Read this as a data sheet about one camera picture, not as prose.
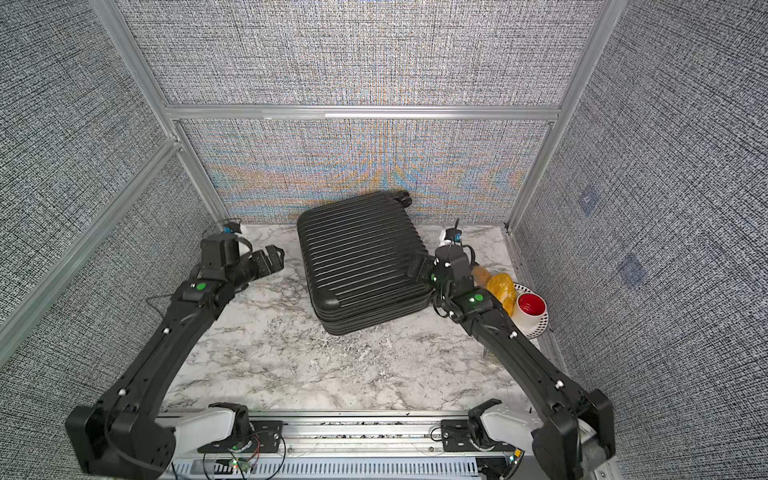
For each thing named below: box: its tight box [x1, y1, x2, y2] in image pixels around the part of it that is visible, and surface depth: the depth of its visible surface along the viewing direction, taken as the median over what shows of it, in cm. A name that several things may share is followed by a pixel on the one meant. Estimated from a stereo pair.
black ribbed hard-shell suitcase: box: [297, 190, 434, 336], surface depth 87 cm
